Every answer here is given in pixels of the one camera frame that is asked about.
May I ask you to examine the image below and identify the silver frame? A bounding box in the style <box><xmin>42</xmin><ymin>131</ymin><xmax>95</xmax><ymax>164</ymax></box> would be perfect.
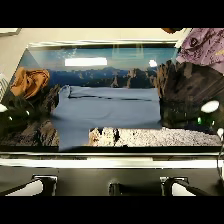
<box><xmin>0</xmin><ymin>151</ymin><xmax>224</xmax><ymax>197</ymax></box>

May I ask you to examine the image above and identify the orange-brown garment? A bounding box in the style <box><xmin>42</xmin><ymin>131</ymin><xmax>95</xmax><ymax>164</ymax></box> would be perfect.
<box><xmin>10</xmin><ymin>66</ymin><xmax>51</xmax><ymax>100</ymax></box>

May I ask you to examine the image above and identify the blue-grey garment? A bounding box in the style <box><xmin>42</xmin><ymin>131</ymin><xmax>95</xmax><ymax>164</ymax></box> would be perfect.
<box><xmin>50</xmin><ymin>84</ymin><xmax>163</xmax><ymax>152</ymax></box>

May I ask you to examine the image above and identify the purple patterned garment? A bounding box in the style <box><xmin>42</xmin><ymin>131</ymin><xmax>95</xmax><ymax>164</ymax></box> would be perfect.
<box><xmin>175</xmin><ymin>28</ymin><xmax>224</xmax><ymax>75</ymax></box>

